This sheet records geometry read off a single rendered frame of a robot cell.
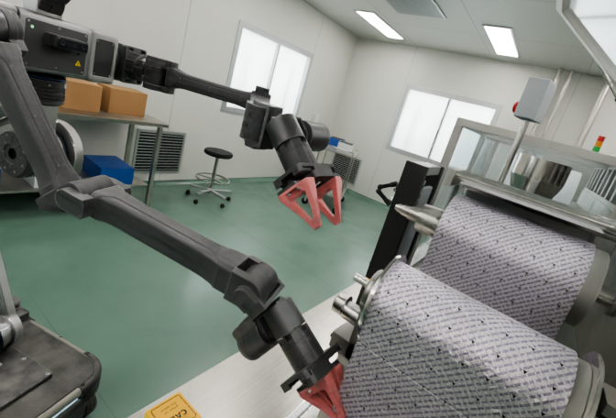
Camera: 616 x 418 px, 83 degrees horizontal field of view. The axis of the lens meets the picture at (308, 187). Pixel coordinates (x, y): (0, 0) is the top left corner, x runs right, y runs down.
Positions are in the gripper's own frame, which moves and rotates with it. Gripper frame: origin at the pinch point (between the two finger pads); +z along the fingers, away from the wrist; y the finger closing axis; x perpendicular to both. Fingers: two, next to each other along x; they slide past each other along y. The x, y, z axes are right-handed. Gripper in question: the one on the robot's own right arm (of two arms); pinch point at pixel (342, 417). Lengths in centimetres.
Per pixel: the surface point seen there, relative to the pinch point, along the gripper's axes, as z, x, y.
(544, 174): -11, 42, -72
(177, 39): -341, -119, -195
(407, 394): 0.9, 12.7, 0.3
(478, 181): -17.6, 33.7, -30.1
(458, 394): 3.3, 19.1, 0.2
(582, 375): 8.0, 31.3, -4.1
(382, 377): -2.4, 10.8, 0.2
